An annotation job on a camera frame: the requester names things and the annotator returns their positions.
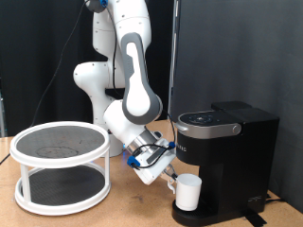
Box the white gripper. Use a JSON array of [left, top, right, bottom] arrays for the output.
[[133, 138, 178, 186]]

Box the white ceramic mug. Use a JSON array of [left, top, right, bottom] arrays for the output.
[[167, 173, 203, 212]]

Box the silver Keurig lid handle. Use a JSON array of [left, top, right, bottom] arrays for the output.
[[174, 120, 243, 140]]

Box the black Keurig coffee machine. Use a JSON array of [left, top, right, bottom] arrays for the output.
[[171, 100, 280, 227]]

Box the white two-tier turntable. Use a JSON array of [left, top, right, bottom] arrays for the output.
[[9, 120, 112, 217]]

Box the black Keurig power cord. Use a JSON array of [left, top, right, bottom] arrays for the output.
[[264, 192, 287, 204]]

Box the black camera cable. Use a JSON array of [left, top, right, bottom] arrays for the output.
[[0, 0, 178, 168]]

